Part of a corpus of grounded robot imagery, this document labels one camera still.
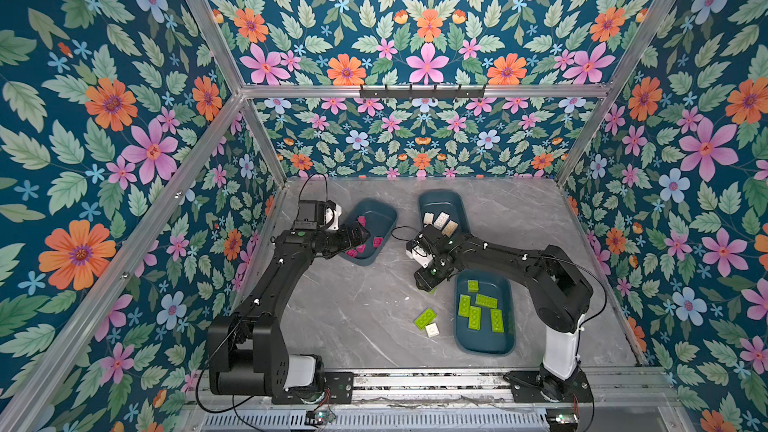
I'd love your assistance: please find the cream long brick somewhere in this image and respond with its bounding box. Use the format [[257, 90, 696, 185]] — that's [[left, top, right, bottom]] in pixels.
[[442, 220, 459, 237]]

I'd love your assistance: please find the white long brick bottom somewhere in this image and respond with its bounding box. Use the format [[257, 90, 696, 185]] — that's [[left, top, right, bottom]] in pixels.
[[433, 212, 450, 229]]

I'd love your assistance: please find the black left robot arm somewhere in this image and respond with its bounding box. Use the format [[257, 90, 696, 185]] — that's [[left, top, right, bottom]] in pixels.
[[206, 223, 371, 398]]

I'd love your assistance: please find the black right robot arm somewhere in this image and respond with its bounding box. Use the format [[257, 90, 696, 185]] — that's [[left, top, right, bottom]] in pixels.
[[405, 225, 594, 383]]

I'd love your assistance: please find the left teal bin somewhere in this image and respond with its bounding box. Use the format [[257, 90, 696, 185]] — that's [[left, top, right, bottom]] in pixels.
[[341, 198, 398, 266]]

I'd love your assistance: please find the teal bin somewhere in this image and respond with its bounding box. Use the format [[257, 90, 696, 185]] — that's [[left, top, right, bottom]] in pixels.
[[454, 269, 516, 356], [418, 189, 471, 233], [341, 198, 398, 266]]

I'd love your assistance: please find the middle teal bin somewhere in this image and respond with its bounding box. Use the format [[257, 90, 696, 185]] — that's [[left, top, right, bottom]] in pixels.
[[418, 189, 471, 233]]

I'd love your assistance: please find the right teal bin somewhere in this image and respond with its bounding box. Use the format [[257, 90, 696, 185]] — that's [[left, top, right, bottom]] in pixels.
[[454, 269, 516, 356]]

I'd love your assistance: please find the white small brick lower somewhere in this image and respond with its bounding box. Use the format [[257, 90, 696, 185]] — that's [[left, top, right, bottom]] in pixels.
[[425, 323, 440, 338]]

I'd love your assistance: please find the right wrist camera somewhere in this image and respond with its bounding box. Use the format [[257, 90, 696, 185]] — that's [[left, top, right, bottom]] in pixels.
[[406, 240, 434, 268]]

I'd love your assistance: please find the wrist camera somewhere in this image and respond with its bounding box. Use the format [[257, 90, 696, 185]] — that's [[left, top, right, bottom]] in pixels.
[[293, 200, 342, 232], [406, 240, 434, 268]]

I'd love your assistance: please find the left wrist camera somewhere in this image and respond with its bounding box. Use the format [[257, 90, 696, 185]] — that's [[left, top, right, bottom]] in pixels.
[[293, 200, 342, 232]]

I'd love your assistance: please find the black bracket on rail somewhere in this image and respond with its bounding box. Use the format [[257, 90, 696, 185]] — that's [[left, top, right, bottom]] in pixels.
[[358, 84, 486, 101]]

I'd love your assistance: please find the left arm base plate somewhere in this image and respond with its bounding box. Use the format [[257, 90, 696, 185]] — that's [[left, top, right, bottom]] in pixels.
[[271, 371, 355, 406]]

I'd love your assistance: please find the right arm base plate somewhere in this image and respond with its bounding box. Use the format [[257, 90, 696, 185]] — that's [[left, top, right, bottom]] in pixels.
[[503, 366, 594, 403]]

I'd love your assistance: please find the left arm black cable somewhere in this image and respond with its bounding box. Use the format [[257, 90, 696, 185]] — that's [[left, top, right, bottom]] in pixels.
[[194, 335, 265, 432]]

